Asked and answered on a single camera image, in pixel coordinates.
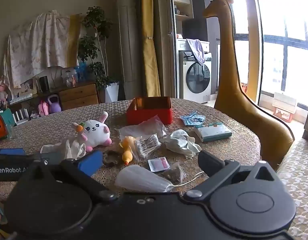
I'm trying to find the dark tea bag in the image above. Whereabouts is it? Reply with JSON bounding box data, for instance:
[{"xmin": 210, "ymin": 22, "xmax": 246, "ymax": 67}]
[{"xmin": 161, "ymin": 162, "xmax": 187, "ymax": 184}]

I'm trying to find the yellow curtain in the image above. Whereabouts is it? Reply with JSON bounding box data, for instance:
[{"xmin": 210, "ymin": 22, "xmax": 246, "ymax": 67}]
[
  {"xmin": 140, "ymin": 0, "xmax": 161, "ymax": 97},
  {"xmin": 248, "ymin": 0, "xmax": 264, "ymax": 105}
]

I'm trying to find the patterned tablecloth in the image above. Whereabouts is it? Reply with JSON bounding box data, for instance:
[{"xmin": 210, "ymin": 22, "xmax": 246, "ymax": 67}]
[{"xmin": 0, "ymin": 97, "xmax": 262, "ymax": 203}]

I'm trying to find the teal white tissue pack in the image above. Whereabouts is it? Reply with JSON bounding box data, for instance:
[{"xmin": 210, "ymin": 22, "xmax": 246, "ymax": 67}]
[{"xmin": 193, "ymin": 122, "xmax": 233, "ymax": 142}]

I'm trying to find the draped floral sheet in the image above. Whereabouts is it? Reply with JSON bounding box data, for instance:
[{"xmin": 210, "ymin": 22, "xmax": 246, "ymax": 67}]
[{"xmin": 2, "ymin": 10, "xmax": 82, "ymax": 89}]

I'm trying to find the silver washing machine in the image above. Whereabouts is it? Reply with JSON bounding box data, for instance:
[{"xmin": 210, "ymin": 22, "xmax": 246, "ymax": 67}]
[{"xmin": 176, "ymin": 39, "xmax": 212, "ymax": 103}]

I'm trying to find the white keyboard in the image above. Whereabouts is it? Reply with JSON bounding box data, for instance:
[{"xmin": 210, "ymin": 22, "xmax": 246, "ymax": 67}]
[{"xmin": 10, "ymin": 96, "xmax": 32, "ymax": 105}]

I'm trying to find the white pink sachet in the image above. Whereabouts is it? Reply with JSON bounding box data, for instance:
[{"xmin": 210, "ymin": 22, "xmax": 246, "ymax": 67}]
[{"xmin": 147, "ymin": 157, "xmax": 170, "ymax": 172}]

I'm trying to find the black speaker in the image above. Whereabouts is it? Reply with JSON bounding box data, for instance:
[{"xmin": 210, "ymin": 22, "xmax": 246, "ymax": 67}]
[{"xmin": 39, "ymin": 76, "xmax": 50, "ymax": 93}]

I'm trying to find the pale grey cloth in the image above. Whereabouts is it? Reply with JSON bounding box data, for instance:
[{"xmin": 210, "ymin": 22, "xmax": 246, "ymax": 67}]
[{"xmin": 160, "ymin": 129, "xmax": 202, "ymax": 159}]

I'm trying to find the wooden cabinet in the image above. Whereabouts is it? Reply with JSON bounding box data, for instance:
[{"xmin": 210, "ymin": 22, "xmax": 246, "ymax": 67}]
[{"xmin": 9, "ymin": 81, "xmax": 101, "ymax": 125}]

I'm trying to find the photo frame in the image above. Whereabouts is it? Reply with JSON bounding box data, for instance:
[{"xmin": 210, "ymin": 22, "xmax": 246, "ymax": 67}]
[{"xmin": 17, "ymin": 78, "xmax": 37, "ymax": 96}]

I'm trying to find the pink doll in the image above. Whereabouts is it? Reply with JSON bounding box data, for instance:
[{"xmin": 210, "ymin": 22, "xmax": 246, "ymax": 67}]
[{"xmin": 0, "ymin": 79, "xmax": 12, "ymax": 103}]

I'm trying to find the dark scrunchie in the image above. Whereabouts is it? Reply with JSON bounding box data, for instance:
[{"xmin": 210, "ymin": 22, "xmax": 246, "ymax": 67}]
[{"xmin": 102, "ymin": 151, "xmax": 122, "ymax": 168}]

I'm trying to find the teal orange tissue box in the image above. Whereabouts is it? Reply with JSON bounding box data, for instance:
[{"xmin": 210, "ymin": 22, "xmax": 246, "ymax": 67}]
[{"xmin": 0, "ymin": 108, "xmax": 16, "ymax": 140}]

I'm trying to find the white planter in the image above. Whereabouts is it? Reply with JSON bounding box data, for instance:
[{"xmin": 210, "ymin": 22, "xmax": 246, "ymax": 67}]
[{"xmin": 105, "ymin": 82, "xmax": 120, "ymax": 103}]

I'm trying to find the white cloth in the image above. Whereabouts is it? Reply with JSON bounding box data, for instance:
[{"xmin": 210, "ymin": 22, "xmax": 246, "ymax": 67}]
[{"xmin": 40, "ymin": 138, "xmax": 87, "ymax": 160}]

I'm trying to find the yellow rubber chicken toy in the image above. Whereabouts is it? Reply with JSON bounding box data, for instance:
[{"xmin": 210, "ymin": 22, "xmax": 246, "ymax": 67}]
[{"xmin": 119, "ymin": 136, "xmax": 142, "ymax": 165}]

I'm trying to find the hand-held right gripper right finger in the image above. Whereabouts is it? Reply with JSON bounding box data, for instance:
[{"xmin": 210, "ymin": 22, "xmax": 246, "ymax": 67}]
[{"xmin": 183, "ymin": 150, "xmax": 280, "ymax": 202}]

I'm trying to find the cardboard box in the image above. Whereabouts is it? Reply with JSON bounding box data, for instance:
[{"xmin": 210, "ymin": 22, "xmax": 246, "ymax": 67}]
[{"xmin": 272, "ymin": 92, "xmax": 298, "ymax": 123}]

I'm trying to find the green potted plant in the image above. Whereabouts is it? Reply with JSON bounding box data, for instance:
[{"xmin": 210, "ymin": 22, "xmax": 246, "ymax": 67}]
[{"xmin": 78, "ymin": 6, "xmax": 119, "ymax": 90}]

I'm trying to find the blue face mask packet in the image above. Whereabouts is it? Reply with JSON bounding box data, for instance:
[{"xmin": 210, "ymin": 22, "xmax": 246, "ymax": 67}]
[{"xmin": 180, "ymin": 110, "xmax": 206, "ymax": 126}]

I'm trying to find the white bunny plush toy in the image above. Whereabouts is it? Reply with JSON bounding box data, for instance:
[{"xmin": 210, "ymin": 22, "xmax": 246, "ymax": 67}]
[{"xmin": 73, "ymin": 111, "xmax": 112, "ymax": 152}]

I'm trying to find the purple kettlebell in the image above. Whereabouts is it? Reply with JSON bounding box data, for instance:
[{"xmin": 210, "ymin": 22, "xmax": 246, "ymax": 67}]
[{"xmin": 47, "ymin": 94, "xmax": 62, "ymax": 113}]

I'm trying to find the clear plastic bag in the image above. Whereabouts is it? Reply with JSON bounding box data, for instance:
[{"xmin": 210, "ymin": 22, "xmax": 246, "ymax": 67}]
[{"xmin": 118, "ymin": 115, "xmax": 167, "ymax": 140}]

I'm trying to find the pink toy backpack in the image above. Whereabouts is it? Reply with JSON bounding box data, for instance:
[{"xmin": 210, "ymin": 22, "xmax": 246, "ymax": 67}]
[{"xmin": 38, "ymin": 100, "xmax": 50, "ymax": 117}]

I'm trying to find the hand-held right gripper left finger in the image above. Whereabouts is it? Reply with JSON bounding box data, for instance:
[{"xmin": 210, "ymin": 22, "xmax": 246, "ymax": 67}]
[{"xmin": 47, "ymin": 150, "xmax": 118, "ymax": 202}]

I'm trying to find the white router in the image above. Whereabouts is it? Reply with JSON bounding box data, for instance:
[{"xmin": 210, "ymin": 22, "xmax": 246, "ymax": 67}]
[{"xmin": 12, "ymin": 109, "xmax": 29, "ymax": 124}]

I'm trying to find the standing air conditioner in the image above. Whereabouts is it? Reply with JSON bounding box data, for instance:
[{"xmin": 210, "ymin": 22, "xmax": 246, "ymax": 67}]
[{"xmin": 113, "ymin": 0, "xmax": 147, "ymax": 100}]

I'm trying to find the toy display box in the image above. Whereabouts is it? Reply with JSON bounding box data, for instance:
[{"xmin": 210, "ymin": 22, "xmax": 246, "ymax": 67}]
[{"xmin": 61, "ymin": 67, "xmax": 78, "ymax": 87}]

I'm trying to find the patterned cushion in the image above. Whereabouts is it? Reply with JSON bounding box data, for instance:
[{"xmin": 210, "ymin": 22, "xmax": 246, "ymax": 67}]
[{"xmin": 277, "ymin": 137, "xmax": 308, "ymax": 240}]

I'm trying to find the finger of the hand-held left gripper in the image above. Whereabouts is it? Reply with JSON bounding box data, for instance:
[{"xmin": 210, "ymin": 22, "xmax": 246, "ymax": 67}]
[
  {"xmin": 0, "ymin": 148, "xmax": 26, "ymax": 156},
  {"xmin": 26, "ymin": 152, "xmax": 60, "ymax": 167}
]

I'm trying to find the cotton swab packet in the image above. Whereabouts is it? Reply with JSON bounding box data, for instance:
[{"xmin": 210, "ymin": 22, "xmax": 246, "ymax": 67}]
[{"xmin": 134, "ymin": 134, "xmax": 161, "ymax": 159}]

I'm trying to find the white face mask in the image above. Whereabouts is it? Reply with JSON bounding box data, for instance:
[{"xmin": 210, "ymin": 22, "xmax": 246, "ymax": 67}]
[{"xmin": 115, "ymin": 165, "xmax": 176, "ymax": 193}]

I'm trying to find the blue toy figure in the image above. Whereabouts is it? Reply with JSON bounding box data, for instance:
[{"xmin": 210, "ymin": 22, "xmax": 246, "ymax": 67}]
[{"xmin": 76, "ymin": 61, "xmax": 88, "ymax": 80}]

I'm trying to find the purple towel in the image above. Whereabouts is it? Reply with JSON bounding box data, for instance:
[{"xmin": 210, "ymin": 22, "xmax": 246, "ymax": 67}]
[{"xmin": 186, "ymin": 39, "xmax": 206, "ymax": 65}]

